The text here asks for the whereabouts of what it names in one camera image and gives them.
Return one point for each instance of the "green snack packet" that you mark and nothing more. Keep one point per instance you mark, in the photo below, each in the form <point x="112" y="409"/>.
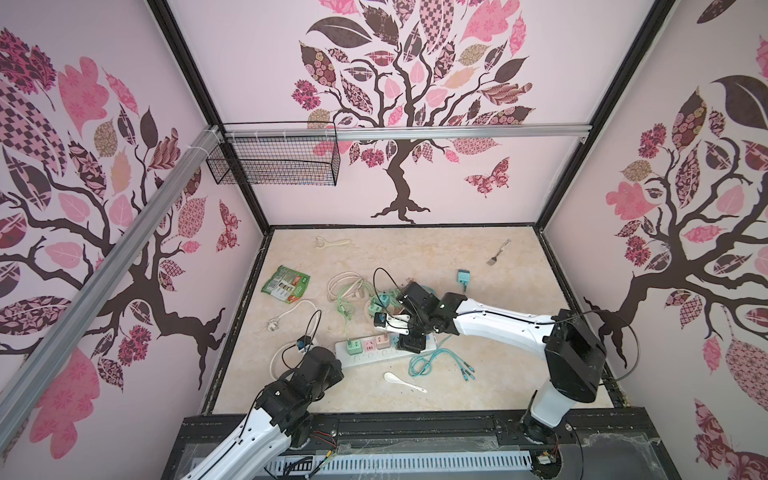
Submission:
<point x="286" y="285"/>

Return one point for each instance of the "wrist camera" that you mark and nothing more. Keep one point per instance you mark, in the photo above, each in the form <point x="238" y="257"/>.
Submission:
<point x="304" y="344"/>
<point x="392" y="323"/>

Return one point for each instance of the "white ceramic spoon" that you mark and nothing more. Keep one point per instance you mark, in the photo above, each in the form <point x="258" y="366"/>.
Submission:
<point x="391" y="378"/>

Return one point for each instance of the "aluminium rail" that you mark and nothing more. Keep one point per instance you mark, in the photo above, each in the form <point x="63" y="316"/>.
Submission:
<point x="408" y="133"/>
<point x="36" y="374"/>

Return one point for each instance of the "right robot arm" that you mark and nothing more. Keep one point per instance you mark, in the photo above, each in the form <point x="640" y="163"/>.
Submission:
<point x="575" y="357"/>

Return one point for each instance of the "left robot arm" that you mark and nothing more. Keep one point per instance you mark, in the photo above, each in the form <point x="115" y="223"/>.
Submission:
<point x="277" y="421"/>

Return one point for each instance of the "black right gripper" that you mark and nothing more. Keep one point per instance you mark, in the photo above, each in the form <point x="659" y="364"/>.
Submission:
<point x="409" y="344"/>

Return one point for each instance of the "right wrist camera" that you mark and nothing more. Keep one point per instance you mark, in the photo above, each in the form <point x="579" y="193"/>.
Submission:
<point x="392" y="323"/>

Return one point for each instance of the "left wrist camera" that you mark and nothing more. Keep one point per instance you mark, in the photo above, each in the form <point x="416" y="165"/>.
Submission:
<point x="304" y="344"/>

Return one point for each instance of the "white multicolour power strip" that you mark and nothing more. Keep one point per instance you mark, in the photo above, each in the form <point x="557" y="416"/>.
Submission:
<point x="386" y="351"/>

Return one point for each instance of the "metal fork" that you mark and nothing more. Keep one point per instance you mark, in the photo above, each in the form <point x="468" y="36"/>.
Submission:
<point x="494" y="259"/>

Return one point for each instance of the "pale yellow peeler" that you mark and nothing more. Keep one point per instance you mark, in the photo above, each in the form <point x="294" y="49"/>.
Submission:
<point x="323" y="243"/>

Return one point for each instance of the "aluminium rail back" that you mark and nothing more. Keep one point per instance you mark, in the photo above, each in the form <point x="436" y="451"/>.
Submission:
<point x="408" y="133"/>

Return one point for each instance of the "black wire basket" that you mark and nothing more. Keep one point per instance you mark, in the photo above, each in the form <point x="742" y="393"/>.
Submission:
<point x="298" y="153"/>

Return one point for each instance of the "green USB charger plug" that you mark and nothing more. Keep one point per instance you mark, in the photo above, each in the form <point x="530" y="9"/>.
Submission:
<point x="374" y="308"/>

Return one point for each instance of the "light green charger plug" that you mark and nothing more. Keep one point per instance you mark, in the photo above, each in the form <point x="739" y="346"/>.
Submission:
<point x="354" y="347"/>

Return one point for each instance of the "aluminium rail left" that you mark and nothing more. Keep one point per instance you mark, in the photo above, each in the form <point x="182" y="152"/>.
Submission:
<point x="36" y="374"/>

